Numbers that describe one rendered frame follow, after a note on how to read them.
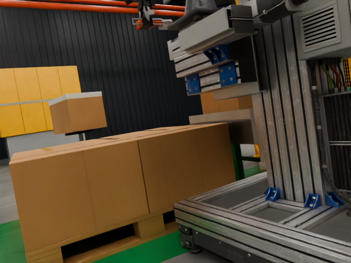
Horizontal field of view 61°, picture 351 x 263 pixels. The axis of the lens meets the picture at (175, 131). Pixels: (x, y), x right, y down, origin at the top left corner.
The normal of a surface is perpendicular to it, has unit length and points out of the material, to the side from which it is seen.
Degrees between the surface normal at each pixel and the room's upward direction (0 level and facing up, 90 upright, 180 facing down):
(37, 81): 90
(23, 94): 90
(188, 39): 90
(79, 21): 90
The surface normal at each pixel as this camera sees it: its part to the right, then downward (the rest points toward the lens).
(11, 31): 0.54, -0.04
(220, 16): -0.83, 0.16
